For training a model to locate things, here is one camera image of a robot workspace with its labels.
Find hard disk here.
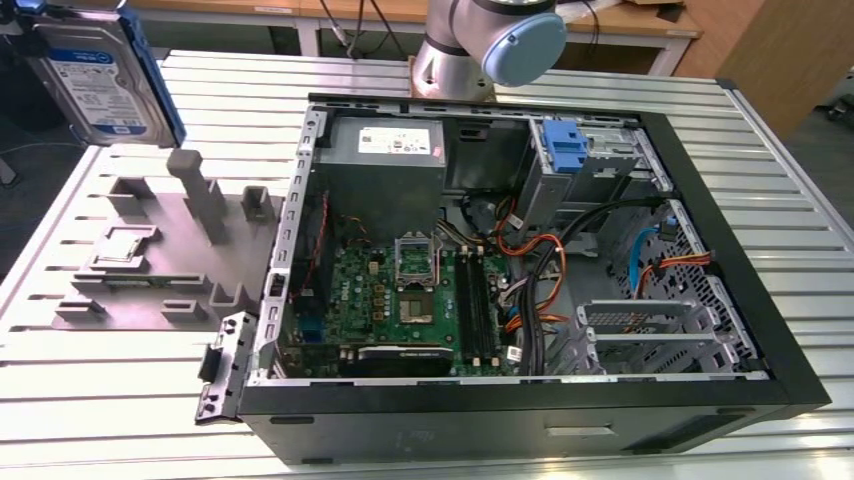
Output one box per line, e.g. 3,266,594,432
16,0,190,150

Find metal disk bay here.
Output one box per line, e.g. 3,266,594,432
574,298,746,376

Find black office chair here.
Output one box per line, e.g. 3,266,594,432
0,49,85,134

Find silver CPU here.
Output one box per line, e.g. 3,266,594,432
95,229,147,266

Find grey parts rack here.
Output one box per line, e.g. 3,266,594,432
51,148,287,335

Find green RAM stick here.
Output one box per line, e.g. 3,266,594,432
99,274,172,291

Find grey power supply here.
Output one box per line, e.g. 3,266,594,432
311,117,448,241

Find green motherboard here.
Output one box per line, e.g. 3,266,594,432
279,234,528,379

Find metal socket cover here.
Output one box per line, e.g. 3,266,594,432
392,234,446,294

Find blue VGA port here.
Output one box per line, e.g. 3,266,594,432
298,313,327,347

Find CPU socket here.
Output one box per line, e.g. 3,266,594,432
398,292,442,326

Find blue drive latch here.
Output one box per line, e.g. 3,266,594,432
542,119,590,175

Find black RAM slot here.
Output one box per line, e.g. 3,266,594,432
452,244,483,369
470,244,503,370

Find black graphics card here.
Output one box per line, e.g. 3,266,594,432
336,343,456,379

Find metal optical drive cage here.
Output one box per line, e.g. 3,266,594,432
518,117,673,236

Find black open PC case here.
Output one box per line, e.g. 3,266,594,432
236,91,834,464

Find brown wooden cabinet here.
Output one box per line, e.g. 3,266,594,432
679,0,854,144

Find chair castor wheels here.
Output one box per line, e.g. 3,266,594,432
823,69,854,121

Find wooden desk with white frame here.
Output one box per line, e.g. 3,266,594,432
299,0,706,76
136,0,322,57

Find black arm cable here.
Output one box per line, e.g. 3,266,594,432
316,0,396,57

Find grey card retainer bracket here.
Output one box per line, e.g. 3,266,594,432
192,309,260,426

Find orange wire bundle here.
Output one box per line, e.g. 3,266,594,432
495,192,570,334

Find black cable bundle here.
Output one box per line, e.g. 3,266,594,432
518,197,669,376

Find blue data wire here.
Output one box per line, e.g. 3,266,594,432
625,208,681,297

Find orange disk power wire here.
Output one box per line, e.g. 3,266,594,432
634,251,715,297

